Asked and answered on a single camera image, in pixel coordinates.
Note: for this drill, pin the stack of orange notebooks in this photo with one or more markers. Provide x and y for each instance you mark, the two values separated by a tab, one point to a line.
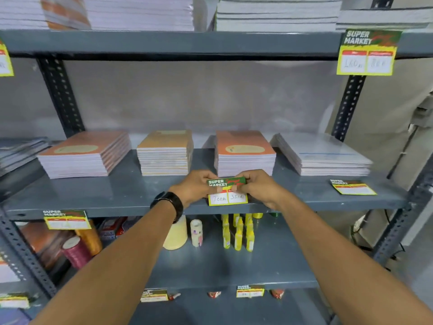
243	155
84	155

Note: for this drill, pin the grey metal shelf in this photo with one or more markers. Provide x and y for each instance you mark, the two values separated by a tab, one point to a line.
135	192
10	189

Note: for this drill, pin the pink thread spool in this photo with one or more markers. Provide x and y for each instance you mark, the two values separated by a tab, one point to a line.
76	253

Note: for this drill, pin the stack of tan notebooks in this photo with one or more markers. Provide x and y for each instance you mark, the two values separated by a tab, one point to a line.
165	155

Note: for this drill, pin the person's right hand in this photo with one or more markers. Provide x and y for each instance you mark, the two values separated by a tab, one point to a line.
264	191

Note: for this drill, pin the small red packet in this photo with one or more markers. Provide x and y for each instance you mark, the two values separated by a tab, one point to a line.
174	296
213	294
277	294

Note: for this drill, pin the person's left forearm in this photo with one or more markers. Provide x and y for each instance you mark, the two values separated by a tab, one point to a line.
118	267

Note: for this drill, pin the stack of white notebooks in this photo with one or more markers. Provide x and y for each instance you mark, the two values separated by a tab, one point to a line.
20	11
385	18

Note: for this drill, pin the large cream tape roll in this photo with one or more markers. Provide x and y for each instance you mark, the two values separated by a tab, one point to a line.
176	235

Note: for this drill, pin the person's left hand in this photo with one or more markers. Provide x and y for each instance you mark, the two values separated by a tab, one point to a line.
193	189

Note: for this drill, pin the person's right forearm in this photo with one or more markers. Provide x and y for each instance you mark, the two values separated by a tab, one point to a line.
338	260

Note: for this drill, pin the row of yellow glue bottles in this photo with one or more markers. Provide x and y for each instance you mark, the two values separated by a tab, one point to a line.
240	233

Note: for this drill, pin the orange thread spool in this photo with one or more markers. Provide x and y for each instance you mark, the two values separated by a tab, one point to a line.
90	238

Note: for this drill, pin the stack of thin books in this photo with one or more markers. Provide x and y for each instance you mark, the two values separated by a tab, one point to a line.
20	152

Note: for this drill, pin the black wristwatch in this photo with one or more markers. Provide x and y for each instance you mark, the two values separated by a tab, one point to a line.
169	199

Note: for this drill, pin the plastic-wrapped stack of white pads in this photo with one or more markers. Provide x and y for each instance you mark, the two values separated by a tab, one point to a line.
321	155

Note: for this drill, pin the plastic-wrapped white notebook stack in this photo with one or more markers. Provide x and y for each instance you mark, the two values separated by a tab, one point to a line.
135	13

